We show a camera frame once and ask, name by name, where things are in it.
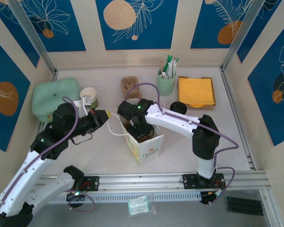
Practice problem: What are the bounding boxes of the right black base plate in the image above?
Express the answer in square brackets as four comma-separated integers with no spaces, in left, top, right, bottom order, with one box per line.
[181,174,227,190]

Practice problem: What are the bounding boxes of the mint green zip pouch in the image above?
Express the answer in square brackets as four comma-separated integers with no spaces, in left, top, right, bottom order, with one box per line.
[32,78,82,123]

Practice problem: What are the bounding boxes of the white paper takeout bag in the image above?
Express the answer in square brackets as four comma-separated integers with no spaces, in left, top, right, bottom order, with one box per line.
[108,112,165,167]

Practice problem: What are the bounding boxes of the stack of yellow napkins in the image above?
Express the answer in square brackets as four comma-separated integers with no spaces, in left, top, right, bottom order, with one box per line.
[177,76,217,111]

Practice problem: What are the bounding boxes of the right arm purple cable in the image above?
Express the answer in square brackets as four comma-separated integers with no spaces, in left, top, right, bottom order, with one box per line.
[129,82,240,207]

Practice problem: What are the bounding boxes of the yellow napkin stack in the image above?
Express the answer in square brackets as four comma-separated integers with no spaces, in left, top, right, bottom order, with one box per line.
[178,78,216,109]

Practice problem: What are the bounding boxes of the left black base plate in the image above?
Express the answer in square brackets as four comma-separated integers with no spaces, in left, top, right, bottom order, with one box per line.
[68,175,100,192]

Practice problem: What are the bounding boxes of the black plastic cup lid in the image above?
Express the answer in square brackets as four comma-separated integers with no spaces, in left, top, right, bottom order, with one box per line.
[169,101,187,116]

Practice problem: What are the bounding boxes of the white slotted cable duct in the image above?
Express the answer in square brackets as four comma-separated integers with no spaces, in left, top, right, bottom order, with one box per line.
[48,192,202,204]

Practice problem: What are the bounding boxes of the aluminium frame post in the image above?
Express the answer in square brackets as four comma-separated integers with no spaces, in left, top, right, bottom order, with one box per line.
[8,0,57,74]
[220,0,267,71]

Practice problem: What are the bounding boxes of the green paper wrapped straw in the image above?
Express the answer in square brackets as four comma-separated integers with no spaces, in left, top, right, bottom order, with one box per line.
[165,54,173,73]

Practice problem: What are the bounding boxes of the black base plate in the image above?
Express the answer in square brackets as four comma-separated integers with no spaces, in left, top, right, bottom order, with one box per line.
[68,175,100,192]
[181,174,227,190]

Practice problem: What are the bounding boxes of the mint green holder cup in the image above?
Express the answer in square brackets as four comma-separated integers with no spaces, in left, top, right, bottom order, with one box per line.
[156,70,177,97]

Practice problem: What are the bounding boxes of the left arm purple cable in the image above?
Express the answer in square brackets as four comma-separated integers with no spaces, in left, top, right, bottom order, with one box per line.
[0,96,96,213]

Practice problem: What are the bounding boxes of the clear bag of packets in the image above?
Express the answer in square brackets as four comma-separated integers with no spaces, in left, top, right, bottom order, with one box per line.
[127,194,157,217]

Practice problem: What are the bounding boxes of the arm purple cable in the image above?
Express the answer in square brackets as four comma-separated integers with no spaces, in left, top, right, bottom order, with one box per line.
[129,82,240,207]
[0,96,96,213]

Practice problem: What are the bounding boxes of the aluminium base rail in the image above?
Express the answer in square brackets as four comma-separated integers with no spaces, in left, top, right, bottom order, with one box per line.
[35,170,272,195]

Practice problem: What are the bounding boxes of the green print paper cup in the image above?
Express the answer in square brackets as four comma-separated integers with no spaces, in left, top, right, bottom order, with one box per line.
[80,87,99,107]

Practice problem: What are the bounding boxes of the black ribbed battery pack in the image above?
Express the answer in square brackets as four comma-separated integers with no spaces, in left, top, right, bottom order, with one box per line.
[224,196,265,216]

